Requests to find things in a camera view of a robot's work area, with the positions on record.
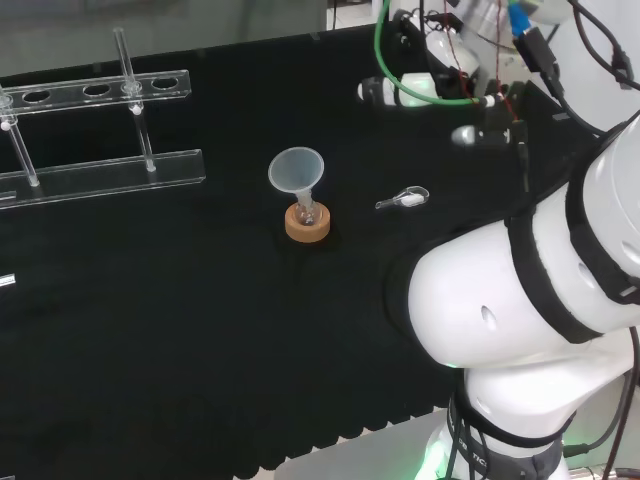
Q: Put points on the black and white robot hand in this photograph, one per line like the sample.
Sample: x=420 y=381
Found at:
x=450 y=50

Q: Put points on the glass weighing funnel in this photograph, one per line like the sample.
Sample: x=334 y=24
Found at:
x=411 y=199

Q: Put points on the translucent plastic funnel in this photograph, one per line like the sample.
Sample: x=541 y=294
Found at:
x=296 y=167

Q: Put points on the clear acrylic funnel stand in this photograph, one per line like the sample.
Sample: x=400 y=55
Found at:
x=105 y=172

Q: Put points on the small round-bottom glass flask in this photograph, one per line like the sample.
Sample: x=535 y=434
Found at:
x=307 y=214

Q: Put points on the black bench cloth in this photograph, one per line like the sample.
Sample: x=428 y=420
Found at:
x=200 y=310

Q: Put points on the pale board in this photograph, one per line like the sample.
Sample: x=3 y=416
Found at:
x=350 y=450

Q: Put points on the small white label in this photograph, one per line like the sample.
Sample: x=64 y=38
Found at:
x=7 y=280

